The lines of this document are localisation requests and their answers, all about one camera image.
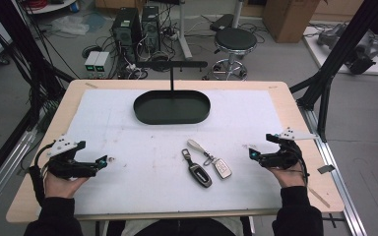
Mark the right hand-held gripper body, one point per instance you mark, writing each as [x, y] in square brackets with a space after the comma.
[282, 159]

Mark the white desk leg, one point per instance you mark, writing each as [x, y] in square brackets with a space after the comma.
[184, 36]

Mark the person's torso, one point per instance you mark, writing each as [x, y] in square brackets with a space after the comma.
[180, 227]

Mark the person's right hand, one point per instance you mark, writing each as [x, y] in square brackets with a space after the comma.
[290, 178]

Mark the thin wooden strip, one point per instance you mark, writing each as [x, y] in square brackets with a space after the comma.
[319, 197]

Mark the person's left hand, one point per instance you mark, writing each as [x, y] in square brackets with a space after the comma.
[60, 187]

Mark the black round stool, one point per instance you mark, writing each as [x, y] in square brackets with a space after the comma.
[235, 41]

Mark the black car key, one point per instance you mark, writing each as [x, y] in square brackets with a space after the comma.
[198, 172]

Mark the black key rack with tray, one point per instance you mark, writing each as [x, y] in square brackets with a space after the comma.
[172, 108]

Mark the black metal frame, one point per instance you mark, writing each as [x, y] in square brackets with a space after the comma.
[334, 55]
[29, 65]

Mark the clear plastic bag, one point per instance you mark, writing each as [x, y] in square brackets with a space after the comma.
[70, 24]

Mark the large black computer tower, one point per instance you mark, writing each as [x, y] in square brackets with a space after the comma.
[126, 29]

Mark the grey robot parts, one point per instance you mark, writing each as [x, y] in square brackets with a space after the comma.
[362, 49]

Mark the brown wooden furniture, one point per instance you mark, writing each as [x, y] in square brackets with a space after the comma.
[118, 3]

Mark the white bench power supply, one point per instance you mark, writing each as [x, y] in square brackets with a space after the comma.
[91, 62]
[102, 63]

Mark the aluminium rail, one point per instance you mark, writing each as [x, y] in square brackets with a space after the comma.
[338, 183]
[3, 173]

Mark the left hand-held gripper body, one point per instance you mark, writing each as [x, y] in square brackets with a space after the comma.
[62, 165]

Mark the grey tape piece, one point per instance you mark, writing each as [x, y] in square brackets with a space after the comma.
[326, 169]

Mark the slim black computer tower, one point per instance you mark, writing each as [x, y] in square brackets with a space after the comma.
[151, 28]

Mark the flat black floor box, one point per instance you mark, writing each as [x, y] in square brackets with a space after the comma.
[221, 22]

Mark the cardboard box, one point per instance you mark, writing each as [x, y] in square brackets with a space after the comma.
[288, 19]

